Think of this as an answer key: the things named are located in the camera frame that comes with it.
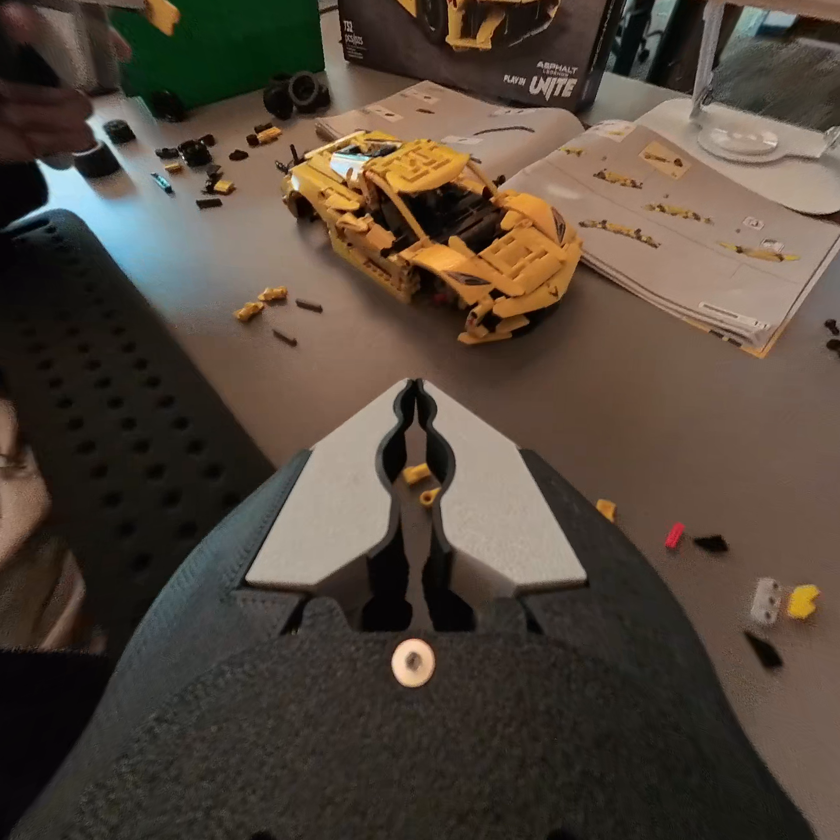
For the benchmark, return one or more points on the dark toy car box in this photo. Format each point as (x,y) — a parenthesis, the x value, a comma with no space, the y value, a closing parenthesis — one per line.
(407,59)

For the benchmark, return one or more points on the green plastic bin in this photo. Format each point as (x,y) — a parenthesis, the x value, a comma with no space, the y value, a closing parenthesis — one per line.
(229,46)

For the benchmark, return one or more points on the scattered small brick pieces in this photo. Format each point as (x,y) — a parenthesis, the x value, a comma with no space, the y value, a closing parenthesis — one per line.
(193,152)

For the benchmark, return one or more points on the stack of black toy wheels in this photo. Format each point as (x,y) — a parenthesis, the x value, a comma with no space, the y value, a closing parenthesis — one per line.
(302,92)

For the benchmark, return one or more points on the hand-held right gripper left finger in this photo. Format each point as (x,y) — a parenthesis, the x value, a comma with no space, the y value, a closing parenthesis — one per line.
(328,518)

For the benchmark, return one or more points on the open instruction booklet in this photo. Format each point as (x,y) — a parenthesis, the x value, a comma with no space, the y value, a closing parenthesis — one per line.
(689,249)

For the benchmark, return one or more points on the cluster of tiny pin pieces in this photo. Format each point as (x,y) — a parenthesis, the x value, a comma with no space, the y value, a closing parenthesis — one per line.
(833,338)

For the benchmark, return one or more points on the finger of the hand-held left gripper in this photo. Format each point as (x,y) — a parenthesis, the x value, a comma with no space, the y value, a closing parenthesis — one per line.
(128,4)

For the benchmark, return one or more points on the white folding stand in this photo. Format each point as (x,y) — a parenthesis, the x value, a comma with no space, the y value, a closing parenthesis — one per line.
(807,184)

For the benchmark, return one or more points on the grey desk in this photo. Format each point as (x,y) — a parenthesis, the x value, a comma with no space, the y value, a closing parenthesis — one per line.
(525,407)

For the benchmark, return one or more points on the single black toy wheel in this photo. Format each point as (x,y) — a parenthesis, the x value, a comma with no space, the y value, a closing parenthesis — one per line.
(169,106)

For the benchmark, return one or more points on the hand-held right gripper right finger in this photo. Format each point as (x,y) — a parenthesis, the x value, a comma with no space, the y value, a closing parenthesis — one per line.
(512,518)

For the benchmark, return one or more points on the person's left hand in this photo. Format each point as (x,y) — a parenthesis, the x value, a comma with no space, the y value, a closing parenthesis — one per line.
(39,124)

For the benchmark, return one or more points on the person's left forearm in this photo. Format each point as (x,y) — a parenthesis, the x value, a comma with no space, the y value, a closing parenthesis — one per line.
(19,190)

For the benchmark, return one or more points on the yellow brick toy car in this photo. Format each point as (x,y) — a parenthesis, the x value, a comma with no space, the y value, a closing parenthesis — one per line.
(499,256)

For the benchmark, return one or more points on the cream hoodie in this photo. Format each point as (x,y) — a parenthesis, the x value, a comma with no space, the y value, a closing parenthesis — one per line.
(33,577)

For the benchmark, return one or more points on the thin grey axle piece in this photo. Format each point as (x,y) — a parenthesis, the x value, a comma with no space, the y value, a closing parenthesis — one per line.
(308,305)
(284,338)

